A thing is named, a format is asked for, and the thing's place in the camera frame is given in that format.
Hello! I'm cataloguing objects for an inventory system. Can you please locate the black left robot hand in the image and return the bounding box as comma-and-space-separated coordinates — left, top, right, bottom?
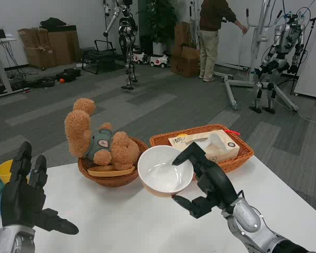
0, 141, 80, 236

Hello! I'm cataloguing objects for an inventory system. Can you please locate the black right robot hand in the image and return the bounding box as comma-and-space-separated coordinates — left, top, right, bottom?
171, 142, 240, 219

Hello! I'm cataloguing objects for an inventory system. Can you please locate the white plastic bowl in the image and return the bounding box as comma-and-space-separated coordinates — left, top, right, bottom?
137, 145, 194, 198

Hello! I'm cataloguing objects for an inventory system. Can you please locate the yellow plastic cup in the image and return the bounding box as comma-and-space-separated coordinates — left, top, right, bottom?
0, 159, 14, 184

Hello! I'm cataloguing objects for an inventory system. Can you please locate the rectangular wicker basket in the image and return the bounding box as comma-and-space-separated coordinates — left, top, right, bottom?
149, 123, 254, 174

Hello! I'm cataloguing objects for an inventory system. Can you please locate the beige tissue box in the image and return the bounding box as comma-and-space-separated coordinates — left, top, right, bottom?
168, 129, 241, 164

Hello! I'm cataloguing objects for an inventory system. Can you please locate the round wicker basket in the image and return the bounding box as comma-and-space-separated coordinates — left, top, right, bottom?
77, 135, 149, 188

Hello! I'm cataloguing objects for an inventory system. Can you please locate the brown teddy bear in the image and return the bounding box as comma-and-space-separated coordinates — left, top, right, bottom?
64, 98, 141, 171

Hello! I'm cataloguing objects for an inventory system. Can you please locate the open brown cardboard box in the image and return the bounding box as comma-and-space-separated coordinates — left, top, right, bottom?
170, 21, 201, 78

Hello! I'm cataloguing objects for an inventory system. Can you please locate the black case on floor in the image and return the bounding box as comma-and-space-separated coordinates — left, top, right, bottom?
55, 68, 82, 82

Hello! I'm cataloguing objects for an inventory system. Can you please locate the white toy car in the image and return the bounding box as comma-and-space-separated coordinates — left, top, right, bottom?
150, 52, 171, 69
133, 47, 149, 65

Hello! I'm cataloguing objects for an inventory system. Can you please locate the white desk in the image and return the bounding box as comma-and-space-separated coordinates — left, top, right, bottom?
0, 36, 27, 100

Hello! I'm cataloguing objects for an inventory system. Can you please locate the white robot gantry stand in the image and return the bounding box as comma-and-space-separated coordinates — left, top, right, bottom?
213, 0, 300, 113

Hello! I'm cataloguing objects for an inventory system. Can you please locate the person in brown sweater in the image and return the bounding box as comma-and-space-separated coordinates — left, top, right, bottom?
199, 0, 249, 82

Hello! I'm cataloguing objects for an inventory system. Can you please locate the silver humanoid robot on stand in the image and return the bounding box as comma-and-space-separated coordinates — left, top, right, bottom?
249, 10, 306, 114

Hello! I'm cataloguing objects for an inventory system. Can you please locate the stack of cardboard boxes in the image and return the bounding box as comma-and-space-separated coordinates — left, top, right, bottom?
17, 25, 82, 70

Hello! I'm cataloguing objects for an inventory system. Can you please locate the white cabinet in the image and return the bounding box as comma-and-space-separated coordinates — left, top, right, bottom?
293, 22, 316, 100

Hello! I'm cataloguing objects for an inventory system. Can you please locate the black tripod stand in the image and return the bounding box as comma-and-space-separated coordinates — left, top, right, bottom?
278, 17, 316, 95

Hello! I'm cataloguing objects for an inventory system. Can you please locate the black metal cart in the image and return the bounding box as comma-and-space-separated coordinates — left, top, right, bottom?
81, 40, 124, 75

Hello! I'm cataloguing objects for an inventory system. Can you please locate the potted green plant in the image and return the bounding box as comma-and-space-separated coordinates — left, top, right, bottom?
138, 0, 179, 55

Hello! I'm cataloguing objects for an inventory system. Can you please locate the black humanoid robot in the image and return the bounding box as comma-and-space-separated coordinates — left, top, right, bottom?
103, 0, 139, 91

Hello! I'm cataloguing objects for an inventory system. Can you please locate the black bag on boxes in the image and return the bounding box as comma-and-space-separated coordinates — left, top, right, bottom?
39, 17, 67, 27

